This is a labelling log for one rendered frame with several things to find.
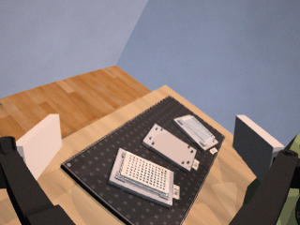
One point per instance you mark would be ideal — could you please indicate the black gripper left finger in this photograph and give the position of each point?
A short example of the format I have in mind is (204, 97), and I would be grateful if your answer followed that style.
(35, 149)

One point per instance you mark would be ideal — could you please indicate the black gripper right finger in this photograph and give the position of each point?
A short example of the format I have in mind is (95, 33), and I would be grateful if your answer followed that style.
(259, 149)

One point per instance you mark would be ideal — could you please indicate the cream label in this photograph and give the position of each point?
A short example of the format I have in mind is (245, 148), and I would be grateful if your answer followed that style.
(213, 151)
(175, 192)
(195, 164)

